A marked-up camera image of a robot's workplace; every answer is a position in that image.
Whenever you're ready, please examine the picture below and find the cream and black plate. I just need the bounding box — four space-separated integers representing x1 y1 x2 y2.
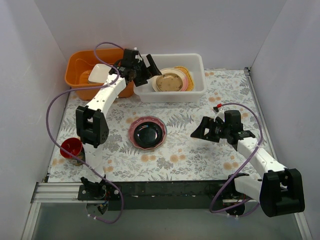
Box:
150 75 160 92

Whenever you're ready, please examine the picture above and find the cream floral plate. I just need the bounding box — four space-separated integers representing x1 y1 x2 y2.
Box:
154 67 187 93

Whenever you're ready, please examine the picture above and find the clear pink glass plate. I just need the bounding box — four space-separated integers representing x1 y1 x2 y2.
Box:
155 72 183 92

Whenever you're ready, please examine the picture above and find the woven bamboo tray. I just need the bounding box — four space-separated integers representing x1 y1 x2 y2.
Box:
174 66 195 92

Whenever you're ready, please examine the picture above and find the cream and pink plate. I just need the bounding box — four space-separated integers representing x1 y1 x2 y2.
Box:
175 69 189 92

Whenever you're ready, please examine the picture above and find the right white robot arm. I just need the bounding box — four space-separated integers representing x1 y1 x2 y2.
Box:
190 110 305 217

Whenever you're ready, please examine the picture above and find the clear plastic bin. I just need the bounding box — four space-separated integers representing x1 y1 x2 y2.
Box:
133 53 207 103

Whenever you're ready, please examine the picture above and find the white rectangular dish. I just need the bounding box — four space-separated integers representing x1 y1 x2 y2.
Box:
88 63 112 84

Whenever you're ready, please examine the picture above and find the orange plastic tub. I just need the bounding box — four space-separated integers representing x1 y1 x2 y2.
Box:
64 48 134 101

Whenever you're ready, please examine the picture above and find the maroon scalloped plate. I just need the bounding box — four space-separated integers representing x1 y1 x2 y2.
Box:
128 115 167 151

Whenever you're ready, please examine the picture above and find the black glossy plate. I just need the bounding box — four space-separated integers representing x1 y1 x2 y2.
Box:
133 121 164 149

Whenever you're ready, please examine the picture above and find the floral table mat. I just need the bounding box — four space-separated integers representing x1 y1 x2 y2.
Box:
47 69 276 182

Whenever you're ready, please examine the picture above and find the red lacquer cup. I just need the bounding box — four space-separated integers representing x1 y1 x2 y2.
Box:
60 137 86 166

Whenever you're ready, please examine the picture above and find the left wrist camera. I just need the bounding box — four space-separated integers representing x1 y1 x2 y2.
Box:
133 47 141 61

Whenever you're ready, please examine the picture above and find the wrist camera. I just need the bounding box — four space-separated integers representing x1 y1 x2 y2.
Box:
133 47 141 61
213 103 225 121

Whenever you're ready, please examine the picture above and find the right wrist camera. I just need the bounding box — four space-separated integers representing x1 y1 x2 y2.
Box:
213 103 225 121

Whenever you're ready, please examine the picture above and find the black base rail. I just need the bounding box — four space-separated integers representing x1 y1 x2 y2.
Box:
77 179 253 211

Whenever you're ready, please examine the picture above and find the aluminium frame rail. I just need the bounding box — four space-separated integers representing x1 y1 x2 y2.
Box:
31 182 81 203

